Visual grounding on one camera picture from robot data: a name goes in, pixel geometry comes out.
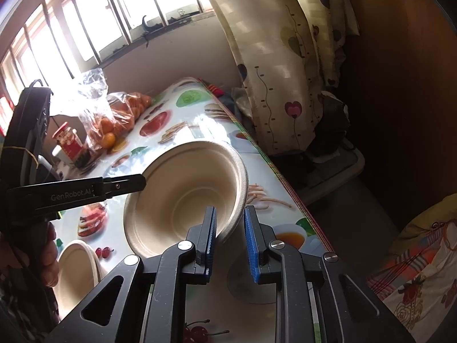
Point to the person's left hand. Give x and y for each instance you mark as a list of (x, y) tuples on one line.
[(49, 257)]

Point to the barred window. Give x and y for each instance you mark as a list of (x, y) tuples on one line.
[(89, 14)]

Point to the beige paper bowl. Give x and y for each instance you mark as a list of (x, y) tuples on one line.
[(185, 193), (76, 275)]

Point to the brown wooden cabinet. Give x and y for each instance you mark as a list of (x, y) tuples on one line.
[(403, 89)]

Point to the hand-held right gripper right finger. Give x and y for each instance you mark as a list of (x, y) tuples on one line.
[(251, 246)]

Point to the printed food tablecloth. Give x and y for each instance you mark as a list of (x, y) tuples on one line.
[(214, 130)]

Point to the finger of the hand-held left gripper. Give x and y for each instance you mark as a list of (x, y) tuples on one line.
[(125, 184)]

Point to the glass jar with red lid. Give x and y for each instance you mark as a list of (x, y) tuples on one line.
[(69, 143)]

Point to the grey plastic bin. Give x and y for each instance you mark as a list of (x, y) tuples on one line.
[(339, 171)]

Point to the white cup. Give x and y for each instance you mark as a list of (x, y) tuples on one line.
[(58, 154)]

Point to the printed blanket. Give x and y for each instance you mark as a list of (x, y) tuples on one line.
[(421, 271)]

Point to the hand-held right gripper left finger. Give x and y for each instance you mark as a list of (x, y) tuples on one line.
[(210, 243)]

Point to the person's left forearm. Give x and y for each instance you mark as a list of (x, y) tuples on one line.
[(21, 300)]

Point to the plastic bag of oranges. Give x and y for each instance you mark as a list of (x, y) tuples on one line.
[(114, 118)]

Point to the patterned beige curtain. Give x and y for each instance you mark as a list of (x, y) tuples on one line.
[(282, 60)]

